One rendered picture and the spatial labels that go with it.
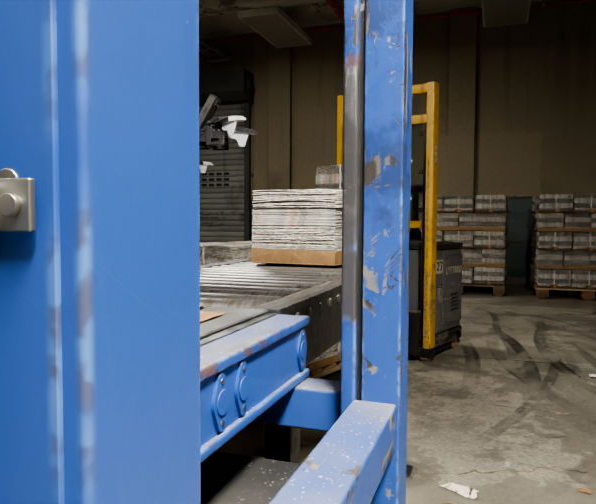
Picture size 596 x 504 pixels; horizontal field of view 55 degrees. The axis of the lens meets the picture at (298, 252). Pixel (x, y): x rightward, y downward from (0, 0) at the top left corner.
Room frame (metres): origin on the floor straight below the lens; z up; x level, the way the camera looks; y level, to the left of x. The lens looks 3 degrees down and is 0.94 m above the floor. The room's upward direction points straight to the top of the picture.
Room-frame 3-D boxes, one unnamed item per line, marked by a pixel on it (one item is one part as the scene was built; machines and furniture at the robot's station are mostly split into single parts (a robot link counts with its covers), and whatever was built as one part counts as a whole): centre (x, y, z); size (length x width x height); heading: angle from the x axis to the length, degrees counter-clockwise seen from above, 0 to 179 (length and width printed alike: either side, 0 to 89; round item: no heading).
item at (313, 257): (1.82, -0.01, 0.83); 0.29 x 0.16 x 0.04; 64
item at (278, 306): (1.53, -0.17, 0.74); 1.34 x 0.05 x 0.12; 161
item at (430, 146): (3.85, -0.87, 0.97); 0.09 x 0.09 x 1.75; 53
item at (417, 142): (4.06, -0.62, 1.28); 0.57 x 0.01 x 0.65; 53
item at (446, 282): (4.34, -0.82, 0.40); 0.69 x 0.55 x 0.80; 53
